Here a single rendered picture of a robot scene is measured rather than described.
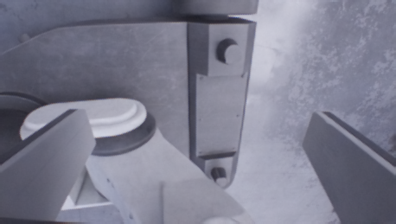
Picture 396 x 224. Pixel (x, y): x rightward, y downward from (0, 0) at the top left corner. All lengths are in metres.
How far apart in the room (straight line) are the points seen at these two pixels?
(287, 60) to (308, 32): 0.11
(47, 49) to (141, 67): 0.19
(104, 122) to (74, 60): 0.18
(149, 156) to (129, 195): 0.07
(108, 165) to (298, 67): 0.69
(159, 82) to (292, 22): 0.47
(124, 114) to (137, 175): 0.11
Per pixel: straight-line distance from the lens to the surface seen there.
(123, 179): 0.31
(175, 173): 0.30
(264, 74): 0.75
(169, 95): 0.49
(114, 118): 0.35
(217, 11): 0.43
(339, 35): 0.88
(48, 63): 0.51
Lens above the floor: 0.61
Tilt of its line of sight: 58 degrees down
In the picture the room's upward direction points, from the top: 159 degrees clockwise
